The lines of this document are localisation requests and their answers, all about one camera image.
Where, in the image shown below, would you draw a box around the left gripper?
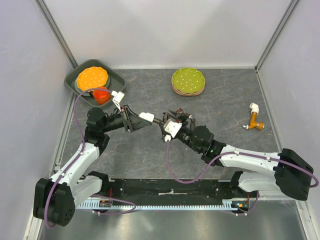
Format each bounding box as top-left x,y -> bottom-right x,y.
101,104 -> 152,133

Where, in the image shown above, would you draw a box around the dark grey metal faucet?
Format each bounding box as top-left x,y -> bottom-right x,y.
152,112 -> 170,126

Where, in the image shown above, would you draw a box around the white pvc elbow fitting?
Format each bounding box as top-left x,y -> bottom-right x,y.
138,112 -> 155,123

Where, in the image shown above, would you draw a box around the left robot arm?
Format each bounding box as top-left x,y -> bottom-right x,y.
33,105 -> 155,229

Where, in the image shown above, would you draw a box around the orange faucet with white elbow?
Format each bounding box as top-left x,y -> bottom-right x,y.
242,102 -> 265,130

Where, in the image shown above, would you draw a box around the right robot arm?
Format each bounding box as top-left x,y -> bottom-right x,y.
162,110 -> 319,201

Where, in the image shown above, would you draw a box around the maroon faucet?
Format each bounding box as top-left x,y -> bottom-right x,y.
175,108 -> 193,122

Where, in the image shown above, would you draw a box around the green polka dot plate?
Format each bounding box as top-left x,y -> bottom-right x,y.
171,67 -> 206,85

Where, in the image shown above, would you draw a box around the orange mug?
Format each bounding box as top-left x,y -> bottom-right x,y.
89,86 -> 112,105

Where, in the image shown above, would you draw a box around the dark green square tray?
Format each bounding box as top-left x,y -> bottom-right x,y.
64,59 -> 126,109

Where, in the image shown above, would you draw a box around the grey-green plate under orange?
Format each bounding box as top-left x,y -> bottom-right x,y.
74,74 -> 111,97

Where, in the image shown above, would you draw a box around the orange polka dot plate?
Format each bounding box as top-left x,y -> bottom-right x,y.
75,66 -> 109,92

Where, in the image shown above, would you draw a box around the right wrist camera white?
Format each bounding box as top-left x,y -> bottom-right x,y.
163,119 -> 182,142

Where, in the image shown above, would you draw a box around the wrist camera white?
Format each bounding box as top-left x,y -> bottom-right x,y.
163,119 -> 182,142
111,90 -> 125,110

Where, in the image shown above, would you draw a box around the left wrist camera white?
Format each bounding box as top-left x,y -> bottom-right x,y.
111,90 -> 125,110

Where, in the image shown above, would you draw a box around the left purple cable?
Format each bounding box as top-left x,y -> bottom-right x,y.
44,86 -> 137,229

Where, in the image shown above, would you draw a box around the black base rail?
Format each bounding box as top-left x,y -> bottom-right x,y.
107,178 -> 235,207

